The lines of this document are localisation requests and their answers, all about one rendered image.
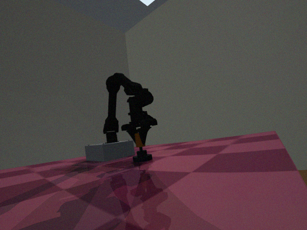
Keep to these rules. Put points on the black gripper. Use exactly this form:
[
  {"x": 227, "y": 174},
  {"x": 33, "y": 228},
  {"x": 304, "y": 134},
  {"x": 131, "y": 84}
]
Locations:
[{"x": 136, "y": 116}]

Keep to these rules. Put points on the orange cylinder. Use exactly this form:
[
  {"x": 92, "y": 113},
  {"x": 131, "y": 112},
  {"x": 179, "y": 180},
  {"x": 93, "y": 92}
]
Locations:
[{"x": 138, "y": 141}]

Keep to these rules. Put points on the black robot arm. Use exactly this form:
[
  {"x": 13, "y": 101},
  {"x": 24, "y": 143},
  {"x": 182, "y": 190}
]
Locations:
[{"x": 142, "y": 98}]

